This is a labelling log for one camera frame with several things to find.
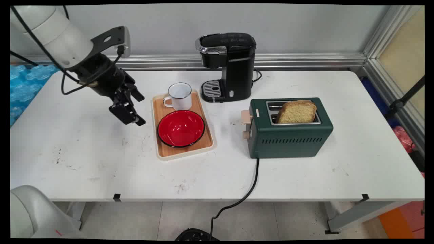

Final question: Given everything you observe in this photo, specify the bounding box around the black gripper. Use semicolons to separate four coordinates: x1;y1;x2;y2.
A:
70;53;146;127

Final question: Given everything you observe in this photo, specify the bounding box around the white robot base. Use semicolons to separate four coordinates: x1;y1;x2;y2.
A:
10;185;85;239

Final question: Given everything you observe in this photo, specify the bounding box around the white enamel mug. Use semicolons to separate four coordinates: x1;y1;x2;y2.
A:
163;82;193;111

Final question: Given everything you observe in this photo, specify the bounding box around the red bowl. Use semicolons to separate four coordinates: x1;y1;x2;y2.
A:
157;110;205;148

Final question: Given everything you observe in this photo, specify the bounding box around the wooden serving tray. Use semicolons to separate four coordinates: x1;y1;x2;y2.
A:
151;89;217;161

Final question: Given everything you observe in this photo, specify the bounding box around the black coffee maker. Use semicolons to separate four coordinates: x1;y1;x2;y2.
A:
195;33;257;103

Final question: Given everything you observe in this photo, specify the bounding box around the blue bubble wrap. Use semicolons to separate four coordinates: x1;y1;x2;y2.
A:
10;64;60;126

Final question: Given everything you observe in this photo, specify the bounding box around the black round floor object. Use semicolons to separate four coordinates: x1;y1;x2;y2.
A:
174;228;220;241

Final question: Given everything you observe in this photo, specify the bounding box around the green toaster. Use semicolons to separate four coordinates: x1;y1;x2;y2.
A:
241;97;334;159

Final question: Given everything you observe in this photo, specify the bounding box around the slice of bread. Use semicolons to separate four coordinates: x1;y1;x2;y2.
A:
276;100;317;124

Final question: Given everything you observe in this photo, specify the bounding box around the grey table leg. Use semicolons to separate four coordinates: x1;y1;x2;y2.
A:
324;201;412;235

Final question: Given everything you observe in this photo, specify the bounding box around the black tripod leg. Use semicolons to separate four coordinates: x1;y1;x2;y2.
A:
385;75;425;120

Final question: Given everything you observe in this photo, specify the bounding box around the red plastic bag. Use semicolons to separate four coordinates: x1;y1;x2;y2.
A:
393;126;416;154

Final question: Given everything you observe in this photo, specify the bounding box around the orange floor box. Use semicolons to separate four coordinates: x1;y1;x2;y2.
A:
377;201;425;239

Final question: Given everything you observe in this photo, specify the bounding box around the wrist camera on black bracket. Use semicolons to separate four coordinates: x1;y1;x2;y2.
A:
91;26;131;58

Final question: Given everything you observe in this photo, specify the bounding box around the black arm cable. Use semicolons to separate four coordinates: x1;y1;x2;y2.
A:
10;6;124;96

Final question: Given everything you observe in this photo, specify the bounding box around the black toaster power cord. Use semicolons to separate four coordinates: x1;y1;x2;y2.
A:
209;158;260;240

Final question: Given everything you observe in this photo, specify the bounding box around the aluminium frame rail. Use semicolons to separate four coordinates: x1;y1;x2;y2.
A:
10;52;368;71

